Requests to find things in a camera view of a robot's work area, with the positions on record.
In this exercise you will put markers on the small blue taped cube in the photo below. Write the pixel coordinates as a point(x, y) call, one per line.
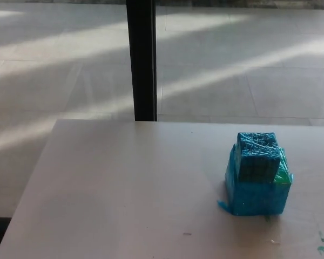
point(255, 153)

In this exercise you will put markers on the big blue taped cube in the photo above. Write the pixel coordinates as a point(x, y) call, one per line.
point(253, 197)

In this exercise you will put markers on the black window frame post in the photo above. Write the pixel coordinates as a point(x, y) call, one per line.
point(141, 59)

